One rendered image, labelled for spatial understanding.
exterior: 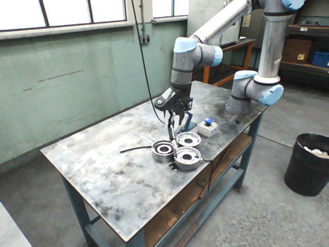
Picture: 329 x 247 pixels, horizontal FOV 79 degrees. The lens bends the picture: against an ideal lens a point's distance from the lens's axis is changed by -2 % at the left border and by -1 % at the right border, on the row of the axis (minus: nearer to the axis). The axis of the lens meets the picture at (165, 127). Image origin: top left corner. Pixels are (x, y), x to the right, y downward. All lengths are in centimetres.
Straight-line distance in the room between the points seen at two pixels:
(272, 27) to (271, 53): 11
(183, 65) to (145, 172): 42
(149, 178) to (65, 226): 107
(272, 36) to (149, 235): 96
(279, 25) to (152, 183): 80
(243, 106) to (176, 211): 67
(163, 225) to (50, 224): 105
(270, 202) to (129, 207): 139
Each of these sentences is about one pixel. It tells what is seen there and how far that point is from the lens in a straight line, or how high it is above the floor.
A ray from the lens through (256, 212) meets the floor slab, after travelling 179.
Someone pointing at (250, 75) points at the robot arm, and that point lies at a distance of 116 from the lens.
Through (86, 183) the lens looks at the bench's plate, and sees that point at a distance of 80.
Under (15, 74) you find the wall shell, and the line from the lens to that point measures 212.
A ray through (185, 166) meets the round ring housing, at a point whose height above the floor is 83.
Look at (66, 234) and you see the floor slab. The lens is 170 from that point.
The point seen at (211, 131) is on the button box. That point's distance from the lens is 98.
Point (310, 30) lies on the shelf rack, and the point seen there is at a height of 97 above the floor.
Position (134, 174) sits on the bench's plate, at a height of 80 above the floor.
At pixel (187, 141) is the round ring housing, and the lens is 93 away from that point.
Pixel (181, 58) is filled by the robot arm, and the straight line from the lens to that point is 74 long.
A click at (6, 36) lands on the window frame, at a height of 113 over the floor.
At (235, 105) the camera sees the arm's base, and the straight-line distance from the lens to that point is 122.
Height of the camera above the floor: 136
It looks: 32 degrees down
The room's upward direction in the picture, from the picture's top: straight up
